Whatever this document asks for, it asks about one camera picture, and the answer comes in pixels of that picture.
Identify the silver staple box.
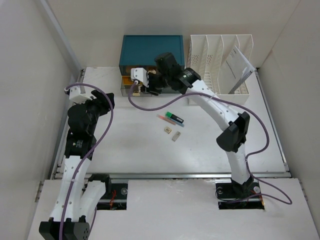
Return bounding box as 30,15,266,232
171,131,181,142

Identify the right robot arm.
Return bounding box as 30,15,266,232
148,52,254,199

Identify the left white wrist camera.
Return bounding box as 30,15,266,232
64,85,92,104

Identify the green black highlighter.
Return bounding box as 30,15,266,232
165,111,184,124

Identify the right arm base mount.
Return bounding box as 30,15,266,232
215,177,265,210

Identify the blue pen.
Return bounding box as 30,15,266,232
164,116,185,128

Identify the small yellow eraser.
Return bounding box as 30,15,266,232
164,127,172,134

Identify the teal drawer organizer box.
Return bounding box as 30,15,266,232
119,35,185,97

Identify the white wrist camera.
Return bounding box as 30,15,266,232
64,85,92,104
130,67,149,88

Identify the aluminium table rail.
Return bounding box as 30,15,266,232
51,171,292,181

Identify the white spiral manual booklet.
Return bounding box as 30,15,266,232
218,46,255,94

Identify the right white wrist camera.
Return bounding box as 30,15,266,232
130,67,149,88

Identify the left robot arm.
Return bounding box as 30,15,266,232
38,90,115,240

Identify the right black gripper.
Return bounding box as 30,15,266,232
140,72,170,97

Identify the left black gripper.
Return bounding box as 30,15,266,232
76,90,114,135

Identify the white file rack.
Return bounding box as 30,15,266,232
186,34,255,105

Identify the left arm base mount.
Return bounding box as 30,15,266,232
82,173,128,211

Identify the orange pen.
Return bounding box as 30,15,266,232
156,114,176,126

